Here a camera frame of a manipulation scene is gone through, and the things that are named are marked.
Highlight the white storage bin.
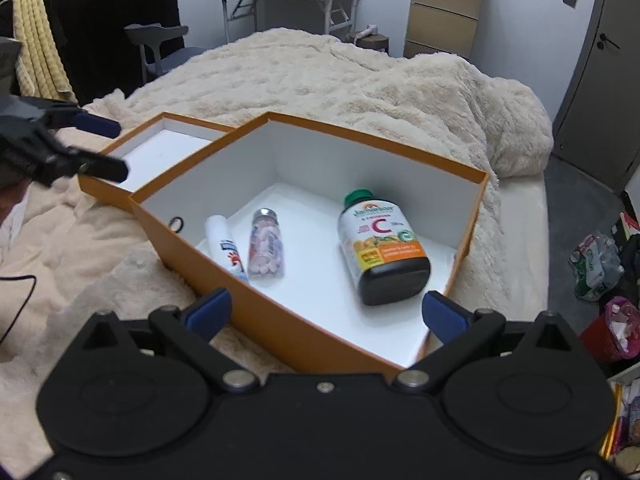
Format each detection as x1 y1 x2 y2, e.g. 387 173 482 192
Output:
599 362 640 467

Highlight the red plastic bag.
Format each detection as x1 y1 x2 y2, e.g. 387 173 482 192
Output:
580 297 640 364

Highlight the stack of brown cardboard boxes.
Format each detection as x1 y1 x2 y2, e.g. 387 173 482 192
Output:
404 0 489 60

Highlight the clear plastic bag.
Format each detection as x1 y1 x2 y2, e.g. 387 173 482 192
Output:
569 232 626 302

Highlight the cream fluffy blanket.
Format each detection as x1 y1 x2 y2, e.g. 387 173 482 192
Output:
82 27 554 281

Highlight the grey chair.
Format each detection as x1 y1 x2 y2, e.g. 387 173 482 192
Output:
124 23 207 86

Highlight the yellow knitted towel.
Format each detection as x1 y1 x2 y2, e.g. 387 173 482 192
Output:
12 0 77 104

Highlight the clear pill bottle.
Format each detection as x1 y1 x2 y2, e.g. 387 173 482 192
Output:
247 208 286 279

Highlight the large orange cardboard box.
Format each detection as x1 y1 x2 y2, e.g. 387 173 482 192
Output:
129 112 490 387

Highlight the white tube bottle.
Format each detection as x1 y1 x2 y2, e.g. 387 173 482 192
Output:
205 215 250 285

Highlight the grey door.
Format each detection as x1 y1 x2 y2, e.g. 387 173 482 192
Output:
551 0 640 192

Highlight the orange box lid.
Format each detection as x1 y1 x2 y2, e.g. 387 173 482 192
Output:
77 112 237 207

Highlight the round wooden stool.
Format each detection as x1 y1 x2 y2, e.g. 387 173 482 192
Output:
349 30 390 55

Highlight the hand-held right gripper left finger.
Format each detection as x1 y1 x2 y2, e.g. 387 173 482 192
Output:
82 287 258 392

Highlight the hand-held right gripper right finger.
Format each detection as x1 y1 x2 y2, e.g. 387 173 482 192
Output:
395 291 581 388

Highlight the black cable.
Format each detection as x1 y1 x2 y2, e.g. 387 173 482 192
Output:
0 274 39 343

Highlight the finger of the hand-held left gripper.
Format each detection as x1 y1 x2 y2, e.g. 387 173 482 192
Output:
37 147 130 188
42 105 122 138

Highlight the dark green-capped vitamin bottle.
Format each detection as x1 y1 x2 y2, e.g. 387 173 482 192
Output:
336 188 432 307

